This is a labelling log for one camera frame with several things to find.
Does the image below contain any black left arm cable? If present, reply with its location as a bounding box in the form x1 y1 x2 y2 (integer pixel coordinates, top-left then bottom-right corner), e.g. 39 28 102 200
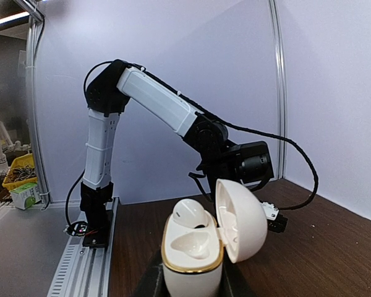
142 69 319 211

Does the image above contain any green white carton box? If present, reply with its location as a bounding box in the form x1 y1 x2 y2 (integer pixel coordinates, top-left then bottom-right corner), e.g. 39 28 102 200
10 183 41 210

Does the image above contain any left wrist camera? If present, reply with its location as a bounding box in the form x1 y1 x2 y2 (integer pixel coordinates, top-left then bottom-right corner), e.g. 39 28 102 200
260 202 288 233

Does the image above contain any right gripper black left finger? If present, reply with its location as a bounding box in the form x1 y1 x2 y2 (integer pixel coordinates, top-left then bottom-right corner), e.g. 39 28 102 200
132 250 166 297

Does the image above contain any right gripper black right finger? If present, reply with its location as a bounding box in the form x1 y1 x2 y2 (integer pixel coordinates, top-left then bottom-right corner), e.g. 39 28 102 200
219 262 254 297

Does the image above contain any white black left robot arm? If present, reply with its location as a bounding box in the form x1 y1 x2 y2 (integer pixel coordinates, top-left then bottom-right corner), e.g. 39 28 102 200
80 59 240 248

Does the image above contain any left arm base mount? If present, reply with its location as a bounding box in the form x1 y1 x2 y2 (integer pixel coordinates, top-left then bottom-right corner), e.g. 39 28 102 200
64 200 114 248

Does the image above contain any aluminium front rail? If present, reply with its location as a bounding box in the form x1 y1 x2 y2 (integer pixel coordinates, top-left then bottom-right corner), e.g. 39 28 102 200
47 197 119 296

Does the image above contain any yellow bin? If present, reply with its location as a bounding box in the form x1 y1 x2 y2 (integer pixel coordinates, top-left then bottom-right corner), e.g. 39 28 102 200
2 153 38 191

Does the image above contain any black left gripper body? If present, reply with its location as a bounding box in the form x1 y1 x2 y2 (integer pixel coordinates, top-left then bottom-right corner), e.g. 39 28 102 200
188 145 245 202

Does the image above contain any white charging case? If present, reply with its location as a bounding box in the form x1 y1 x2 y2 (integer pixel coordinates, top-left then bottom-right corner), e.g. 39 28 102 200
161 179 268 296

